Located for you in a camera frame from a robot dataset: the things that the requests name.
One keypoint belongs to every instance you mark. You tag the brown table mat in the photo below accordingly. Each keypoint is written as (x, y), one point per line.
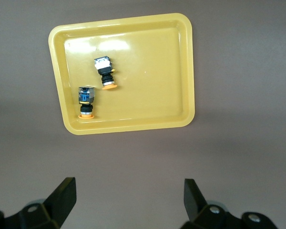
(143, 157)

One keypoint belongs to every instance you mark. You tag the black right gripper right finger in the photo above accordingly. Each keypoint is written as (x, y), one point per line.
(200, 214)

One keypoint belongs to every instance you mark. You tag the yellow plastic tray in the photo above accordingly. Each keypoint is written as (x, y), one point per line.
(152, 71)

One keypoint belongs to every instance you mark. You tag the yellow push button switch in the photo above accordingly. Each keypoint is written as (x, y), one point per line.
(105, 69)
(86, 95)

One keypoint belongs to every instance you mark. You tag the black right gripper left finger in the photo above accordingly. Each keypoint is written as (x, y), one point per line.
(54, 210)

